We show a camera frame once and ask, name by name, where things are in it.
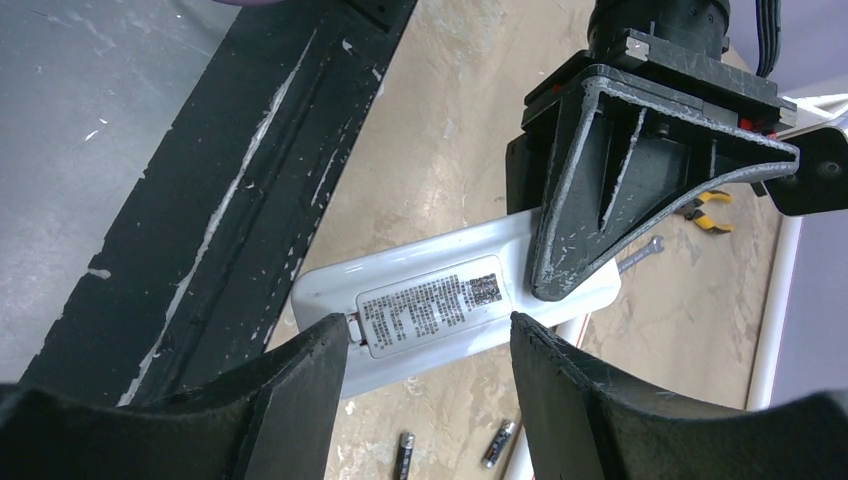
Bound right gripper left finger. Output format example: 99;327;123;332
1;314;348;479

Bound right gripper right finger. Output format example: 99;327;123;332
510;312;847;479

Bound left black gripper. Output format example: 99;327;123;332
506;29;800;302

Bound white remote control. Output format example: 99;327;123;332
291;209;621;398

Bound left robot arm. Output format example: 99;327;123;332
506;1;800;302

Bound black aaa battery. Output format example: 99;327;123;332
481;419;517;469
393;432;415;480

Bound silver open-end wrench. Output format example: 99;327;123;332
617;235;664;274

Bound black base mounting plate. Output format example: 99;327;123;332
21;1;415;406

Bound white PVC pipe frame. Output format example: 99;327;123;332
503;216;804;479

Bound yellow handled pliers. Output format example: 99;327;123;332
675;189;737;236

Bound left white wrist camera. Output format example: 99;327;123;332
765;93;847;216

